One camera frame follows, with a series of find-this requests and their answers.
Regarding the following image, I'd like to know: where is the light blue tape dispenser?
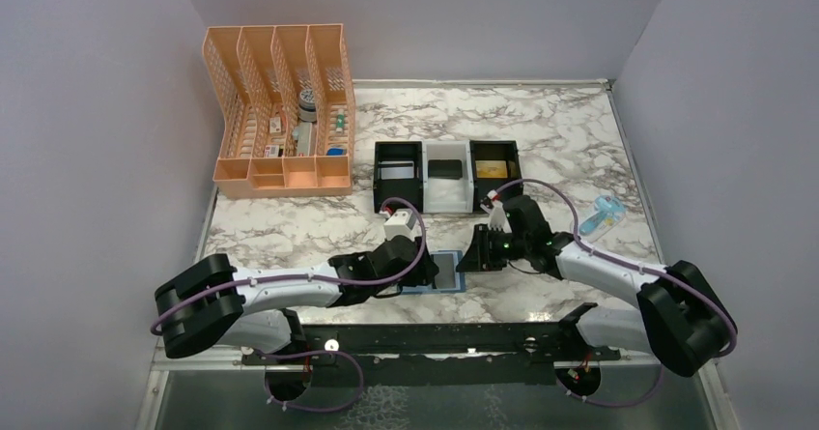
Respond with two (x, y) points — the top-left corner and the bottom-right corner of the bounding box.
(577, 194), (627, 243)

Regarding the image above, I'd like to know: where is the green white small bottle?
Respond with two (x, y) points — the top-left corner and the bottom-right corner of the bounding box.
(335, 112), (346, 132)

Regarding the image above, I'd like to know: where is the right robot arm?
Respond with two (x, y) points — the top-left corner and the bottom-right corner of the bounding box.
(457, 195), (736, 377)

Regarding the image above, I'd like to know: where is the black left card tray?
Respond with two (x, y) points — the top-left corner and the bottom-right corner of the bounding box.
(372, 141), (424, 213)

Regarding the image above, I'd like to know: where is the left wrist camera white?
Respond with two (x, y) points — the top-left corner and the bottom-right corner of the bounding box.
(380, 208), (418, 241)

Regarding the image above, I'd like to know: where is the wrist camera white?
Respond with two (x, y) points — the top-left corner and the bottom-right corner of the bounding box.
(482, 196), (507, 232)
(380, 208), (418, 241)

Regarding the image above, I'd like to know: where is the black card tray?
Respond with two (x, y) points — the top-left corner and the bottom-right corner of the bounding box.
(372, 141), (424, 213)
(469, 140), (523, 214)

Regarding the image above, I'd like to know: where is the blue card holder wallet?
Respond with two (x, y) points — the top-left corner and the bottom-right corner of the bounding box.
(402, 250), (466, 295)

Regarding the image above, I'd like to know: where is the orange plastic desk organizer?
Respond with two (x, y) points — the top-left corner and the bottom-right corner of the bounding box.
(202, 23), (356, 199)

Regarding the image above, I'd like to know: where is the white middle card tray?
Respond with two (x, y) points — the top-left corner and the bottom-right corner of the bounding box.
(422, 141), (473, 214)

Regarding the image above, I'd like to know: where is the black right card tray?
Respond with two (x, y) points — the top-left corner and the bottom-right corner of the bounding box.
(469, 140), (523, 214)

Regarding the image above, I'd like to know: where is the aluminium frame rail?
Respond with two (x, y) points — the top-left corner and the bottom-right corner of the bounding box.
(136, 348), (739, 429)

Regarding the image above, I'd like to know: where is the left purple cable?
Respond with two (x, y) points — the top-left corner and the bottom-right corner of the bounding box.
(149, 197), (429, 415)

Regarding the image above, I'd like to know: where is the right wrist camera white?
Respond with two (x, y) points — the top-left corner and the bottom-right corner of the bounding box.
(482, 196), (507, 232)

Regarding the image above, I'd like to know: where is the black card in middle tray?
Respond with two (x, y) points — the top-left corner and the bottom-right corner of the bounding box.
(427, 159), (464, 180)

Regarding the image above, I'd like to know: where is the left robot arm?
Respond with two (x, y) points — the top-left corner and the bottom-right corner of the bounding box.
(150, 236), (439, 363)

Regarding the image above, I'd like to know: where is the round tin in organizer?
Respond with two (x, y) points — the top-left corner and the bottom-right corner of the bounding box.
(297, 88), (317, 123)

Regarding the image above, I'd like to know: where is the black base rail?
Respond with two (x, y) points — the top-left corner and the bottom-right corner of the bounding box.
(242, 321), (622, 372)

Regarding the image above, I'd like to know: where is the gold card in right tray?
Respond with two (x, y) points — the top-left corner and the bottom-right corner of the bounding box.
(475, 160), (510, 179)

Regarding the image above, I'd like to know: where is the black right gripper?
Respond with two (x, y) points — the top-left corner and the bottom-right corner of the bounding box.
(456, 222), (530, 271)

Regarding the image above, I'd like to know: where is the silver crest card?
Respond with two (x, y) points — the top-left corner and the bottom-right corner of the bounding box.
(379, 163), (415, 180)

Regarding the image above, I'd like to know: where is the white red labelled box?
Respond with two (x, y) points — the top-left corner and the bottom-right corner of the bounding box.
(263, 144), (282, 158)

